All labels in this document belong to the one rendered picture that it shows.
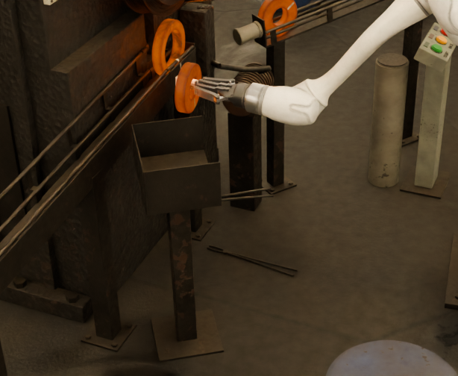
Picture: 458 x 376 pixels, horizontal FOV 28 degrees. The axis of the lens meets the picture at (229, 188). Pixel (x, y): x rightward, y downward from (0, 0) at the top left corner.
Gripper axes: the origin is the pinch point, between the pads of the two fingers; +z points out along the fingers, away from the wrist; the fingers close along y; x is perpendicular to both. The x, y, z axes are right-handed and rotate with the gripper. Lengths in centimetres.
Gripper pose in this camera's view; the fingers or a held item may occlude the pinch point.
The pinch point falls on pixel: (186, 83)
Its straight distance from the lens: 285.5
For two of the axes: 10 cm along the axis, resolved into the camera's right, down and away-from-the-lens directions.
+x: 0.2, -8.2, -5.7
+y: 3.9, -5.1, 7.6
